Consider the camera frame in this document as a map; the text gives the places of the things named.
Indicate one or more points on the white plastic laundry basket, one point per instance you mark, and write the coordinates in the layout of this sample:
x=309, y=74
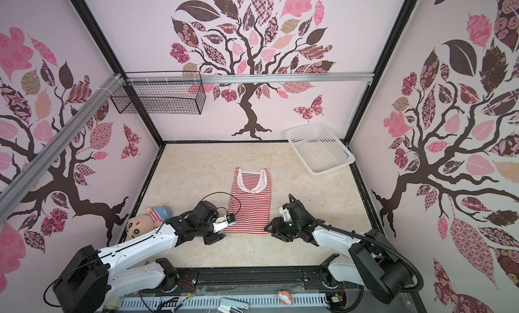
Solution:
x=318, y=149

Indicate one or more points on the aluminium rail wall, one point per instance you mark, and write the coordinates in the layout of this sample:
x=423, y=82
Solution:
x=271, y=78
x=22, y=184

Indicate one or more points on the red white striped tank top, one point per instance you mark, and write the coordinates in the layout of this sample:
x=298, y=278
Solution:
x=250, y=201

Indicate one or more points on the white slotted cable duct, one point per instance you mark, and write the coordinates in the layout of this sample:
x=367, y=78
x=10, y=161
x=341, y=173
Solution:
x=213, y=303

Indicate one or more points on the white device on duct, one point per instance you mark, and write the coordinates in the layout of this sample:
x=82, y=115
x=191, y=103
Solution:
x=232, y=306

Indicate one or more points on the red white small toy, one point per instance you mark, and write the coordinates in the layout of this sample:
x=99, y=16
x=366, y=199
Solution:
x=285, y=297

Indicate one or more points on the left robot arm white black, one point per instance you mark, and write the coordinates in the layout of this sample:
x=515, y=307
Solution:
x=93, y=277

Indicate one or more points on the black wire mesh basket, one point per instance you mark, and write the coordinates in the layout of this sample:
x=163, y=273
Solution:
x=161, y=92

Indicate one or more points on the plush doll blue hat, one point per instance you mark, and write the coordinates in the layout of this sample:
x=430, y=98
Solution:
x=150, y=220

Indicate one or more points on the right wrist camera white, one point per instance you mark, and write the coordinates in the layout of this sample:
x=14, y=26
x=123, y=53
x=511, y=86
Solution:
x=295, y=211

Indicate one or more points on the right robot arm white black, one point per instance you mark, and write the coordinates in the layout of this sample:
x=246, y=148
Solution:
x=366, y=260

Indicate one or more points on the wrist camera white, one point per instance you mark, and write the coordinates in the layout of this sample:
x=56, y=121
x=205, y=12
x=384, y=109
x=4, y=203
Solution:
x=205, y=219
x=295, y=211

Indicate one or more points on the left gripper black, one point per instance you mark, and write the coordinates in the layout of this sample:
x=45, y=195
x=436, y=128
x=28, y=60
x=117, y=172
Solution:
x=213, y=239

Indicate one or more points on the aluminium rail left wall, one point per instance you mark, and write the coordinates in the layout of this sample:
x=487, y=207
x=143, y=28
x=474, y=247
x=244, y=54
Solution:
x=22, y=184

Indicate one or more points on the aluminium rail back wall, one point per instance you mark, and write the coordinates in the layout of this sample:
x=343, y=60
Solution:
x=271, y=78

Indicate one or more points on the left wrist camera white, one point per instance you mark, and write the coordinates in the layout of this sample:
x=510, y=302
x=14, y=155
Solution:
x=205, y=219

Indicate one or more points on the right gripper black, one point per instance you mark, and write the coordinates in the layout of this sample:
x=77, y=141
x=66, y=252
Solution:
x=282, y=226

